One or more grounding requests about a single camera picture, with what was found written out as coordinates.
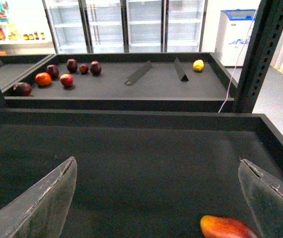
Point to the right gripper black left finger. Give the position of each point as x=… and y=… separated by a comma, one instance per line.
x=41, y=211

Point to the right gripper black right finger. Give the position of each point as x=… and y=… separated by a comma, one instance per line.
x=263, y=193

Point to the red yellow apple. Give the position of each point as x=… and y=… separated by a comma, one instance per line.
x=219, y=227

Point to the dark red apple front left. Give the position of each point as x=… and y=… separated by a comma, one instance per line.
x=22, y=89

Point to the dark red apple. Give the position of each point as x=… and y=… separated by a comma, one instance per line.
x=53, y=71
x=72, y=65
x=22, y=89
x=95, y=68

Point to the orange red apple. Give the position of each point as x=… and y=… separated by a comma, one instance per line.
x=43, y=79

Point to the bright red apple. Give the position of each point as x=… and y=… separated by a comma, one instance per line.
x=66, y=80

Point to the dark red apple rear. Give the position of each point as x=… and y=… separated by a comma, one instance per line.
x=72, y=65

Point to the small red apple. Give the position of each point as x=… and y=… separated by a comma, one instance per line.
x=84, y=68

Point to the dark red apple right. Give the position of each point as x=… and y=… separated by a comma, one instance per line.
x=95, y=68

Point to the black lower display tray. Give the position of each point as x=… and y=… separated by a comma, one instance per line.
x=140, y=174

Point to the black display tray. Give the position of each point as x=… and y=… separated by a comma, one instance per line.
x=180, y=82
x=140, y=174

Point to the black triangular divider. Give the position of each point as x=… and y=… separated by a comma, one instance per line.
x=179, y=70

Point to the black upper display tray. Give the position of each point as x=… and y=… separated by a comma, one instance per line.
x=180, y=82

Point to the yellow lemon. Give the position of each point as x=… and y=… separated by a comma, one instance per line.
x=198, y=65

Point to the black flat divider strip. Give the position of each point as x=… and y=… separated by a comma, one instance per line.
x=134, y=77

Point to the white blue chest freezer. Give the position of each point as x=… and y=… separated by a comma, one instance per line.
x=233, y=37

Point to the shelf with bottles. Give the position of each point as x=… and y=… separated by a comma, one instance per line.
x=24, y=28

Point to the glass door display fridge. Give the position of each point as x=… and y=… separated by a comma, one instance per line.
x=126, y=26

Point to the black perforated steel post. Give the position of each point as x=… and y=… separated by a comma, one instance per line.
x=267, y=30

